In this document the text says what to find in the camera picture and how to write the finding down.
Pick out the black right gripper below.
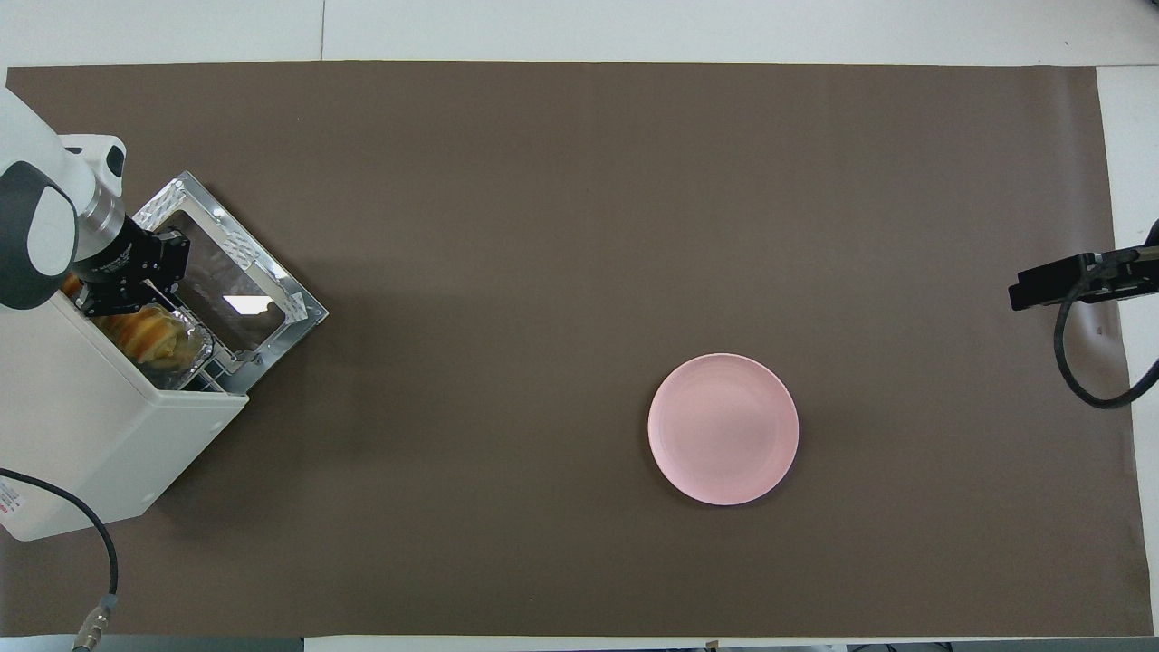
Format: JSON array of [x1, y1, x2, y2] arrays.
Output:
[[1009, 243, 1159, 312]]

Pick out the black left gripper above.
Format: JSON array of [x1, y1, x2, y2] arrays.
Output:
[[80, 219, 192, 318]]

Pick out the golden sliced bread loaf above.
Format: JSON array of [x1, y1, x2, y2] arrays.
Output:
[[95, 306, 196, 370]]

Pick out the aluminium foil tray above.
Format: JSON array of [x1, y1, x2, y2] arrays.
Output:
[[91, 303, 216, 392]]

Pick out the cream toaster oven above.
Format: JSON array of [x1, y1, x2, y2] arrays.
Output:
[[0, 290, 251, 542]]

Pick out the glass oven door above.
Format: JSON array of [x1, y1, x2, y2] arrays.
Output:
[[132, 170, 330, 397]]

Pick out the pink round plate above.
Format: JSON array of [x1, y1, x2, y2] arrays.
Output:
[[647, 352, 800, 507]]

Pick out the brown table mat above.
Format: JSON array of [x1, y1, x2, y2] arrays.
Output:
[[0, 62, 1153, 638]]

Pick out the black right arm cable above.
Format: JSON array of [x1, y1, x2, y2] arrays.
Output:
[[1053, 249, 1159, 410]]

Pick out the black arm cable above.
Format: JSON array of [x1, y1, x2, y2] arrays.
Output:
[[0, 466, 120, 652], [1053, 249, 1159, 410]]

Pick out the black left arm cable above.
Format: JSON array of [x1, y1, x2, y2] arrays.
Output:
[[0, 466, 120, 652]]

